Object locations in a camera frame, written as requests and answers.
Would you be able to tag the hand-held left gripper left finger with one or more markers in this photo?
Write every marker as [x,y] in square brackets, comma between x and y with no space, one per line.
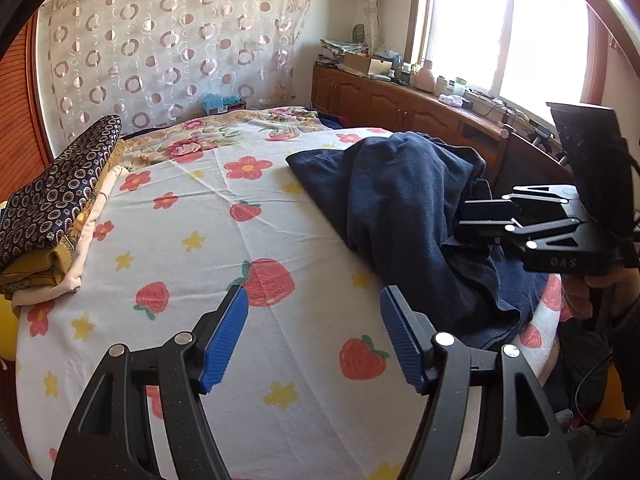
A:
[222,340]

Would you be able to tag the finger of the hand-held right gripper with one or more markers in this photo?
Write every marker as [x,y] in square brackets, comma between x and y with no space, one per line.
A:
[492,209]
[482,232]

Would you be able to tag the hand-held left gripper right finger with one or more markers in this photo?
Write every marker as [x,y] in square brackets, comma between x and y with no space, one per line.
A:
[402,345]

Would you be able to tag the navy t-shirt with orange print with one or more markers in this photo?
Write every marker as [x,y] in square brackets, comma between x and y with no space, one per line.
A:
[400,200]

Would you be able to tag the person's right hand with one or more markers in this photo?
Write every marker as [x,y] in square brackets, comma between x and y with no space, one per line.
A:
[575,295]

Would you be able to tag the white strawberry print bedsheet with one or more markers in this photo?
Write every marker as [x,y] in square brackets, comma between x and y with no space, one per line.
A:
[200,270]

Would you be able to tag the white crumpled cloth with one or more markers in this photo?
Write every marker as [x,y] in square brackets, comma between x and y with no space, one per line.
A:
[452,100]

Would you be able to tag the wooden sideboard cabinet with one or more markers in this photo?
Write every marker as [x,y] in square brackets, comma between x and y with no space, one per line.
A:
[400,105]

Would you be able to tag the white plastic bottle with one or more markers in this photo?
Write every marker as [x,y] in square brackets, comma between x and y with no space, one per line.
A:
[425,77]

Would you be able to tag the bright window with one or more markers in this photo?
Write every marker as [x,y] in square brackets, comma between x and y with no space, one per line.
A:
[500,25]

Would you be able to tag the cardboard box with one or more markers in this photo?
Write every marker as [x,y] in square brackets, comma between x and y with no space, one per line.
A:
[367,64]

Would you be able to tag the mustard yellow folded cloth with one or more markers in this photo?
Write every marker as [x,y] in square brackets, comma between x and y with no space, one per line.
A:
[42,270]

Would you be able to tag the rose floral blanket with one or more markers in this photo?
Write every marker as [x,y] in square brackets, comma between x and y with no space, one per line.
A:
[220,127]

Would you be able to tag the stack of papers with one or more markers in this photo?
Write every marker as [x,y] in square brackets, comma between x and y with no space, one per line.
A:
[342,47]

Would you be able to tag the dark circle-patterned folded blanket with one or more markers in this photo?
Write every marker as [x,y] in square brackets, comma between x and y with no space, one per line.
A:
[55,195]

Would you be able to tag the teal box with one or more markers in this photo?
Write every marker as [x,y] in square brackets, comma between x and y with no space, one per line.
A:
[222,104]

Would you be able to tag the pale window curtain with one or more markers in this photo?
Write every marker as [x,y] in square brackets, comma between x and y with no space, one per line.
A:
[371,5]

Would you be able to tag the wooden louvred wardrobe door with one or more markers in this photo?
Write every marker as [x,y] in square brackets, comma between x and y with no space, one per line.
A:
[22,125]

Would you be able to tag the sheer circle-patterned wall curtain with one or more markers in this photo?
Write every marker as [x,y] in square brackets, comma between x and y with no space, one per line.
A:
[165,45]

